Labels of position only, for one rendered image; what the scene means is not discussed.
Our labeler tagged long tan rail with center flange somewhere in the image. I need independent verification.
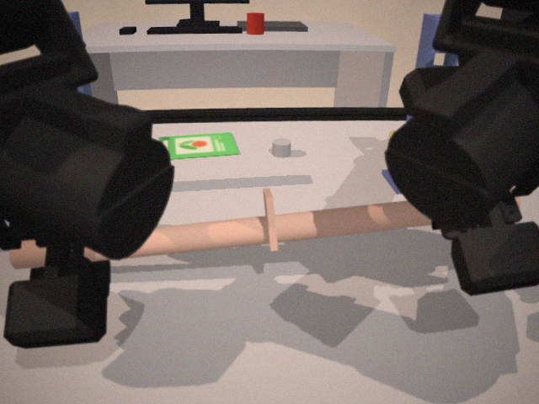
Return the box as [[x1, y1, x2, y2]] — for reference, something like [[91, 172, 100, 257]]
[[9, 188, 431, 269]]

